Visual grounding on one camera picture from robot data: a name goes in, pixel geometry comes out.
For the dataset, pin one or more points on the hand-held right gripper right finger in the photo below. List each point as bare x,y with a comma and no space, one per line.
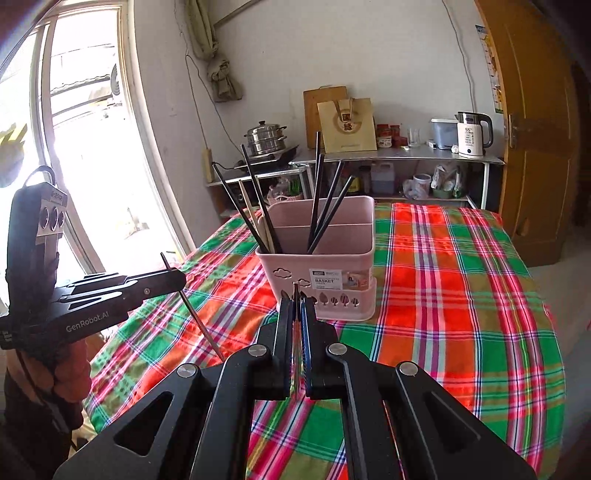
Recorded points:
305,350

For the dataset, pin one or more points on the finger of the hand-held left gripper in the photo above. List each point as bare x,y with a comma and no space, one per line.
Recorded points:
138,296
147,279

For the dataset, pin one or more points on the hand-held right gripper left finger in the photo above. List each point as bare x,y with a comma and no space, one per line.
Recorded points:
263,369

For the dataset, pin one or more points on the pink plastic utensil basket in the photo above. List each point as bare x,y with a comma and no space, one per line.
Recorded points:
286,258

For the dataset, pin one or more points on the person's left hand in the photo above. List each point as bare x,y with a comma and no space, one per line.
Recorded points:
69,374

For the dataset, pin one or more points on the beige power strip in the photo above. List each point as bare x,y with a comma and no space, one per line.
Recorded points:
207,164

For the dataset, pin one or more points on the plaid tablecloth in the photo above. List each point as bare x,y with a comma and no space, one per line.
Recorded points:
438,300

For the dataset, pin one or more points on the black cooktop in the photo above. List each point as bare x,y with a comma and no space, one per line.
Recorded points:
277,157

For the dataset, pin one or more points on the stainless steel steamer pot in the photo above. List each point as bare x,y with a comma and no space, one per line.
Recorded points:
265,138

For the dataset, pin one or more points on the plastic jug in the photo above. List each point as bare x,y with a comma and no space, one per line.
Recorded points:
382,180

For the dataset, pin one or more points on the white cup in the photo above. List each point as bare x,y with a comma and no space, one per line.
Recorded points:
421,184

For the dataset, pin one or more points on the clear plastic bags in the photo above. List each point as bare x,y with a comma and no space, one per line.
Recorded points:
448,182

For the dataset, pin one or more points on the hanging beige cloth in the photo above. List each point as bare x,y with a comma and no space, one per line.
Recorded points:
221,69

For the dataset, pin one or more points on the metal shelf table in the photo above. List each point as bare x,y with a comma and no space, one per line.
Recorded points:
415,157

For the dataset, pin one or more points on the tan paper bag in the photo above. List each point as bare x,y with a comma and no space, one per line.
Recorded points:
348,127

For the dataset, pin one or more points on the red lidded jar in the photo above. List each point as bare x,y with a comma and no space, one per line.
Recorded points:
383,136
396,131

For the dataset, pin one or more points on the wooden cutting board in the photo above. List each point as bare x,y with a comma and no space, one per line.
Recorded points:
311,110

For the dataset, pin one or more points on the clear drinking glass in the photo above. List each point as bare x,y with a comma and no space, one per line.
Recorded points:
414,138

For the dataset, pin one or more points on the white electric kettle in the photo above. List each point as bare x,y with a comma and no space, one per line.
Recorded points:
473,138

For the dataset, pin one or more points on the wooden door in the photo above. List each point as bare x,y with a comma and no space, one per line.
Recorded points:
540,138

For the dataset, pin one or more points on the white window frame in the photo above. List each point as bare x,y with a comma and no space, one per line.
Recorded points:
147,138

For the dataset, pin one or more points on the wall chart strip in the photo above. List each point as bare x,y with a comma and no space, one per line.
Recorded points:
491,69

